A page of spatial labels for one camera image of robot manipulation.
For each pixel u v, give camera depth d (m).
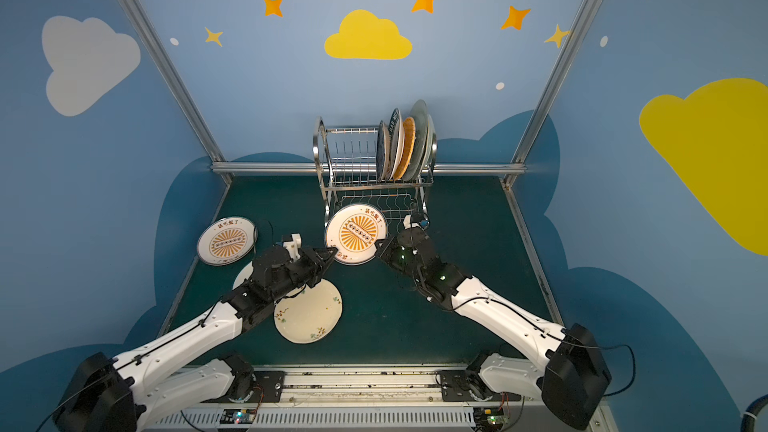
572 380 0.39
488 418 0.71
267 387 0.75
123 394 0.39
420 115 0.78
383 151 0.71
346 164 1.10
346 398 0.73
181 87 0.92
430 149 0.77
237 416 0.71
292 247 0.75
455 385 0.75
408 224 0.72
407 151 0.76
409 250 0.58
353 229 0.81
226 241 1.01
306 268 0.69
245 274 0.94
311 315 0.86
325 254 0.77
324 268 0.71
